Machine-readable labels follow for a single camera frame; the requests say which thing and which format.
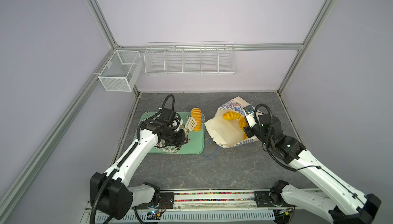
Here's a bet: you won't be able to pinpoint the yellow fake bread loaf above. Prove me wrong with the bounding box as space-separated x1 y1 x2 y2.
191 108 202 133

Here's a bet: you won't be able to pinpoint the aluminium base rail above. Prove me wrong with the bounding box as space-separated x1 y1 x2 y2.
80 189 351 224

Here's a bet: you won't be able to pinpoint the yellow fake bread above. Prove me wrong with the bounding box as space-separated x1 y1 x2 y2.
222 111 241 120
238 117 248 140

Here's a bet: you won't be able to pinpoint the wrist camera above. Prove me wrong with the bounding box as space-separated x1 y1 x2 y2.
159 108 176 125
244 105 257 127

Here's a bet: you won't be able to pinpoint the green floral tray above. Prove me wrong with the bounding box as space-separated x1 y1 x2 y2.
149 112 205 155

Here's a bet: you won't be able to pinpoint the white mesh box basket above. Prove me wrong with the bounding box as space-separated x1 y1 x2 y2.
98 50 143 92

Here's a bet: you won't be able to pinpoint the metal tongs with white tips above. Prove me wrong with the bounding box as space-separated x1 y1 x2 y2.
178 117 197 138

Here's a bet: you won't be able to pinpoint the white wire shelf basket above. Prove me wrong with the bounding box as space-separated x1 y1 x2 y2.
144 42 237 75

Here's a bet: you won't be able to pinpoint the checkered paper bag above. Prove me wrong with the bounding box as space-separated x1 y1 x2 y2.
205 97 258 148

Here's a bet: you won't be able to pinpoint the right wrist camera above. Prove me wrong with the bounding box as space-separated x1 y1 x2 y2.
244 105 257 127

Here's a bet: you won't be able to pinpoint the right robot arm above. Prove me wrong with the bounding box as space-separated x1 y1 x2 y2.
244 113 381 224

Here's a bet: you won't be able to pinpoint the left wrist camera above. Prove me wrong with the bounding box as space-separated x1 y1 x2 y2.
159 108 176 125

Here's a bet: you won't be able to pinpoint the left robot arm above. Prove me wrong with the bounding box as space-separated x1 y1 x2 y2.
90 118 196 224

